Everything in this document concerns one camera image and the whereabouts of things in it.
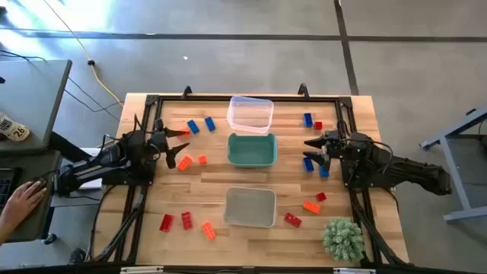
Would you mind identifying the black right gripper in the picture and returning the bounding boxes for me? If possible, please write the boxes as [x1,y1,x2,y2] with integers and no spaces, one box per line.
[302,129,344,169]

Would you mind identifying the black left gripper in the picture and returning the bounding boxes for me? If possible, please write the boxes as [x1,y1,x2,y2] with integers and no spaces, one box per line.
[148,118,191,170]

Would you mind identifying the long orange toy block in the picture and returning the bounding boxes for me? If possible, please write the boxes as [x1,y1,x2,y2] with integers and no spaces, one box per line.
[303,200,322,215]
[201,221,217,241]
[177,155,194,171]

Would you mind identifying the long red toy block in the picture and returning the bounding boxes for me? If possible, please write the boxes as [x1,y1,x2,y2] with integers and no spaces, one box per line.
[180,211,194,231]
[283,212,303,228]
[158,213,175,233]

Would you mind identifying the person's forearm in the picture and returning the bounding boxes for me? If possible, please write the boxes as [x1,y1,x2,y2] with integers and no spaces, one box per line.
[0,212,16,244]

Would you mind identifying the teal plastic bin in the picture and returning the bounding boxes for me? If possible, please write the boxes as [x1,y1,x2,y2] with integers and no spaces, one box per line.
[227,132,278,168]

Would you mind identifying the clear plastic bin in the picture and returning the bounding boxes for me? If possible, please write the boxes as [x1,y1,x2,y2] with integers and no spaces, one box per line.
[227,95,275,135]

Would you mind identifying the white plastic bin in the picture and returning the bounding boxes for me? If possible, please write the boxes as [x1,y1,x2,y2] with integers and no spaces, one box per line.
[223,186,278,228]

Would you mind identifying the small green artificial plant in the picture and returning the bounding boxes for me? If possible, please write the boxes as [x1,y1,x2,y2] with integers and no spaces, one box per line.
[322,216,365,263]

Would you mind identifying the black desk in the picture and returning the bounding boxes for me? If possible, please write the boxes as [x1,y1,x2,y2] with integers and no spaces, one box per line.
[0,150,62,243]

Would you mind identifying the grey office desk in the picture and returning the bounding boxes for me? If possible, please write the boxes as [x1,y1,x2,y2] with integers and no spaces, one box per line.
[0,59,73,153]

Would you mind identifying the person's hand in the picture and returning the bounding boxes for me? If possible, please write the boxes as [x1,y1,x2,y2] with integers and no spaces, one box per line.
[6,180,49,225]

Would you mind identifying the black keyboard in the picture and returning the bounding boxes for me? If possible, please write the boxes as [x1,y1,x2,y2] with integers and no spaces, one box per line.
[0,167,16,209]

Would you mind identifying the black aluminium table frame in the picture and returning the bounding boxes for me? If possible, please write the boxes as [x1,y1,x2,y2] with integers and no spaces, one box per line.
[89,93,410,267]

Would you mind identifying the yellow cable with black knob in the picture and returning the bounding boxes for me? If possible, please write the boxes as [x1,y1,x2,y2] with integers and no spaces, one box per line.
[41,0,125,107]

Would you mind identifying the silver metal bracket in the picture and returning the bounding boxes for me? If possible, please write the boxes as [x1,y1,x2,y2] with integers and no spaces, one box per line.
[333,267,376,274]
[120,266,164,274]

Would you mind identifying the blue-grey table frame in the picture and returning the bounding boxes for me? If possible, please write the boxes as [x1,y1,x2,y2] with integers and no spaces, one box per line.
[419,108,487,224]

